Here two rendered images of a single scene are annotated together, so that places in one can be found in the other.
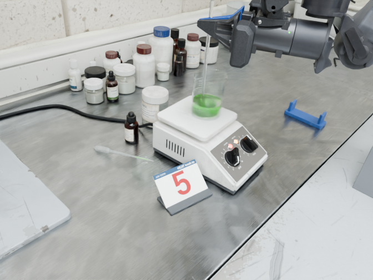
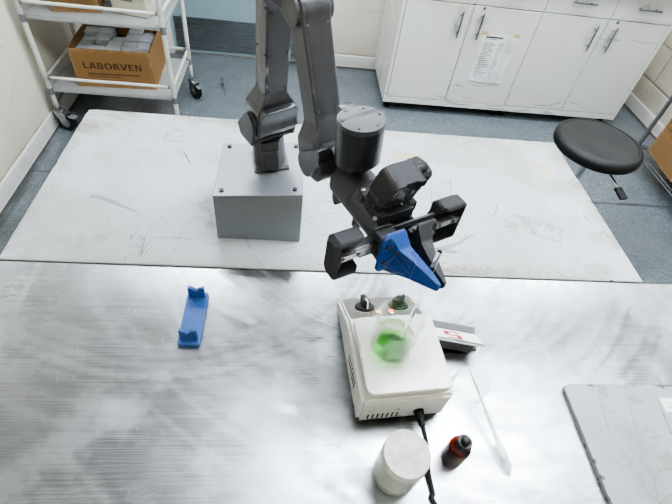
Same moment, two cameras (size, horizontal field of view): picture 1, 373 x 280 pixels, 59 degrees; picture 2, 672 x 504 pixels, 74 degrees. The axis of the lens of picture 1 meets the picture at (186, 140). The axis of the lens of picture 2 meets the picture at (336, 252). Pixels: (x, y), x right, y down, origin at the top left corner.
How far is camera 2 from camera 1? 0.92 m
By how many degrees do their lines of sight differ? 90
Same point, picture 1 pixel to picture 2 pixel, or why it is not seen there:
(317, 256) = not seen: hidden behind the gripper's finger
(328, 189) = (319, 254)
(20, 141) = not seen: outside the picture
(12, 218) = (619, 414)
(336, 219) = not seen: hidden behind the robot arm
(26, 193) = (606, 439)
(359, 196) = (307, 234)
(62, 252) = (574, 359)
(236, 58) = (453, 224)
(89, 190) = (537, 406)
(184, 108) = (408, 373)
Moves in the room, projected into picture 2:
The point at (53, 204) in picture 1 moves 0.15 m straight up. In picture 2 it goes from (579, 405) to (639, 357)
